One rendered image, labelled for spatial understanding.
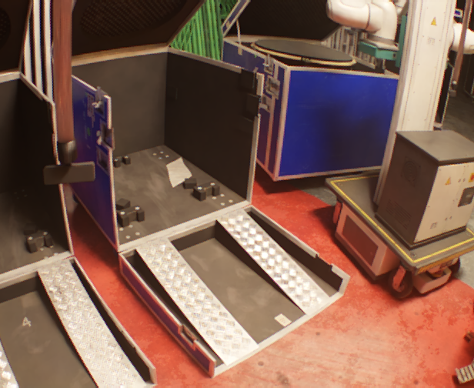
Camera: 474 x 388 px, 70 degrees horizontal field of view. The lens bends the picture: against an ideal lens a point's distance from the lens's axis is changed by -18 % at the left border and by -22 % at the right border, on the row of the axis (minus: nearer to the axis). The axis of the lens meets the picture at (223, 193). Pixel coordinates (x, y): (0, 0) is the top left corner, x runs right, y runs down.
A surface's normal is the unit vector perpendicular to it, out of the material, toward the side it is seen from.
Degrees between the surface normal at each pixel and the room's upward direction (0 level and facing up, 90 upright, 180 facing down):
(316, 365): 0
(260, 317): 2
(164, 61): 90
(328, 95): 90
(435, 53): 90
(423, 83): 90
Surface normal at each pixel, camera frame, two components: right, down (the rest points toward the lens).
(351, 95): 0.34, 0.49
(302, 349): 0.07, -0.87
